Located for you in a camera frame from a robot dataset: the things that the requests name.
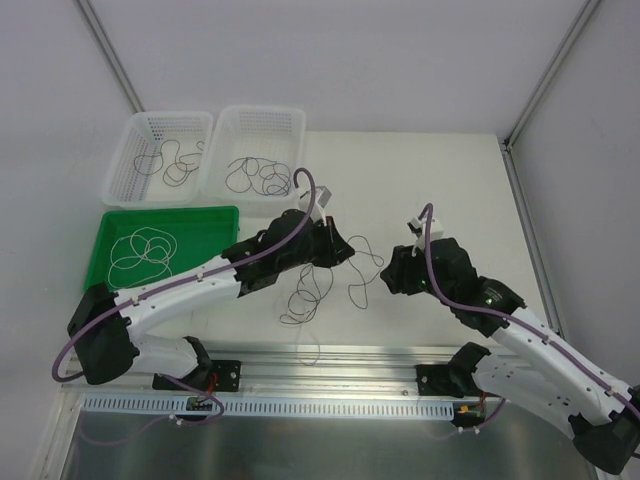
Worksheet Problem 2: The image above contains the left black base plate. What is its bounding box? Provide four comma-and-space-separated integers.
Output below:
178, 359, 242, 393

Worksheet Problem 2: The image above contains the aluminium frame post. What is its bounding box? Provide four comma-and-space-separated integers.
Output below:
499, 0, 605, 337
73, 0, 145, 113

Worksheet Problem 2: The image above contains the white cable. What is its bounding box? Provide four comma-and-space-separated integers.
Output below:
107, 234, 170, 289
130, 226, 179, 266

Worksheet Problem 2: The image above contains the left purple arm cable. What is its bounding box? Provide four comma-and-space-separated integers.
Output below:
52, 168, 319, 384

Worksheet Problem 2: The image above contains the white cable in tray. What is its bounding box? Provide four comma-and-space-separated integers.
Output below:
107, 234, 170, 289

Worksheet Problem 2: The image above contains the left white perforated basket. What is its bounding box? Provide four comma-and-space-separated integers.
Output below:
101, 111, 214, 209

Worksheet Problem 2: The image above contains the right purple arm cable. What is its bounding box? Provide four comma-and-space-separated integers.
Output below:
417, 202, 640, 421

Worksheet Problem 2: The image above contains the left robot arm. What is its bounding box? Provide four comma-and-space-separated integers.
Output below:
67, 209, 355, 390

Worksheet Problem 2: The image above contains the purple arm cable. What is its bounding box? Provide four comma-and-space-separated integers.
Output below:
52, 168, 319, 384
417, 202, 640, 421

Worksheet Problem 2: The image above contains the bundle of thin cables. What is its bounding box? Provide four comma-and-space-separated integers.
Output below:
278, 262, 335, 326

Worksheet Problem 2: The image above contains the right aluminium frame post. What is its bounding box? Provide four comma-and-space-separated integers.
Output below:
499, 0, 605, 337

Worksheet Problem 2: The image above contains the purple thin cable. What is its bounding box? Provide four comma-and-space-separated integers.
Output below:
227, 155, 294, 196

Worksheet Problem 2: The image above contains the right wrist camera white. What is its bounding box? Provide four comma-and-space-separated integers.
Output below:
407, 217, 444, 256

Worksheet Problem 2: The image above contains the white slotted cable duct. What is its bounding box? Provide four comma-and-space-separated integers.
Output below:
82, 394, 455, 421

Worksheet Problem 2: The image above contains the right white perforated basket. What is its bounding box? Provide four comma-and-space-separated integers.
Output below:
198, 105, 306, 218

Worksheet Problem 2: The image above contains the dark teardrop loop cable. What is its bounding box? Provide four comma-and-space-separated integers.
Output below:
223, 157, 261, 194

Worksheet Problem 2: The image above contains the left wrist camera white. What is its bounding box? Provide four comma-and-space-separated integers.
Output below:
296, 186, 332, 224

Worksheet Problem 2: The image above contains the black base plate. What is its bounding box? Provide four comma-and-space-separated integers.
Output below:
178, 359, 242, 393
415, 364, 476, 398

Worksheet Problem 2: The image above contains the white perforated basket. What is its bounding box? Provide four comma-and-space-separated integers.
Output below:
198, 105, 306, 218
101, 111, 214, 209

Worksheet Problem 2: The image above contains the aluminium mounting rail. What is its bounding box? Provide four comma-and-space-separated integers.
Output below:
62, 339, 551, 404

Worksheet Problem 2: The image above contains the dark spiral cable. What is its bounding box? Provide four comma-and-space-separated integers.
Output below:
249, 162, 294, 197

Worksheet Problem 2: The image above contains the green plastic tray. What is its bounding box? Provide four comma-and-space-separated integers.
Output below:
84, 206, 239, 291

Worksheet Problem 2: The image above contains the left aluminium frame post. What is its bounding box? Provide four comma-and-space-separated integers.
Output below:
73, 0, 145, 113

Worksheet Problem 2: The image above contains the dark wavy cable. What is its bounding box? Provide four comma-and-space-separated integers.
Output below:
132, 138, 207, 175

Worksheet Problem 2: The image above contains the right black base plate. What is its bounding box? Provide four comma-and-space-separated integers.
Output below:
415, 364, 476, 398

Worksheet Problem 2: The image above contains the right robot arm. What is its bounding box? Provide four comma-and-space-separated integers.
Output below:
381, 238, 639, 475

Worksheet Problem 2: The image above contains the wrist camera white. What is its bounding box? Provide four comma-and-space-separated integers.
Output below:
296, 186, 332, 224
407, 217, 444, 256

